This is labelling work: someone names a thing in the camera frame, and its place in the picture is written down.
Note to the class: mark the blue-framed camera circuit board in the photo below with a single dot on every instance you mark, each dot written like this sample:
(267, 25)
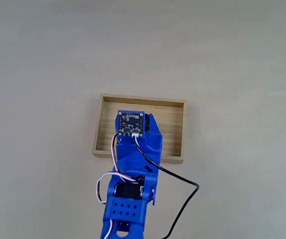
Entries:
(130, 124)

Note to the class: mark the shallow wooden box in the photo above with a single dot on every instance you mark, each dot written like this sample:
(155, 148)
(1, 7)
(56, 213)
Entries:
(172, 129)

